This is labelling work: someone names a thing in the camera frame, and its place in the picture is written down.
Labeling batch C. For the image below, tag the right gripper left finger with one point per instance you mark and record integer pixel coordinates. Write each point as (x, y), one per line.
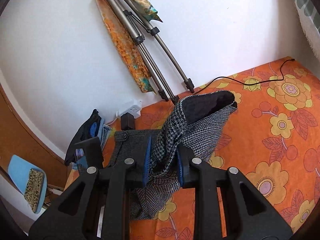
(96, 205)

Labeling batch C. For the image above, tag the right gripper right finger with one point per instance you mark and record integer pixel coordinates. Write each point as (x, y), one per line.
(227, 204)

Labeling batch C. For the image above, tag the grey houndstooth pants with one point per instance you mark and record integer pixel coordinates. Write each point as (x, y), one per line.
(196, 122)

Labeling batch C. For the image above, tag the black folded garment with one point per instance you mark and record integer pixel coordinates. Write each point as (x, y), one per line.
(81, 135)

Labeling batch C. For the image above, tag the blue striped garment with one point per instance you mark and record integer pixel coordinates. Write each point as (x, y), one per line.
(93, 130)

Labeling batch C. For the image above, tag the light blue folded jeans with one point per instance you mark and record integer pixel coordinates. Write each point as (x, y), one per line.
(104, 135)

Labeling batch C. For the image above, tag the black power adapter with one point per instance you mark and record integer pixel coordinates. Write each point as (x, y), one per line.
(127, 122)

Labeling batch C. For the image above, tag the white power strip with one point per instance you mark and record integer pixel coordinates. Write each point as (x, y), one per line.
(132, 107)

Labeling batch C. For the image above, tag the leopard print pouch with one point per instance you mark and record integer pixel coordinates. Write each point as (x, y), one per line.
(33, 188)

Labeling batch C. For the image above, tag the light blue chair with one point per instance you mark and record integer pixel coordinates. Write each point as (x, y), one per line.
(18, 171)

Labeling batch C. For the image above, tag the orange floral bed sheet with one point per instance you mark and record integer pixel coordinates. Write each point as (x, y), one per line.
(272, 138)

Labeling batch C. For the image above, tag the orange floral scarf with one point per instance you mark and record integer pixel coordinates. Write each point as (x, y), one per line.
(125, 47)

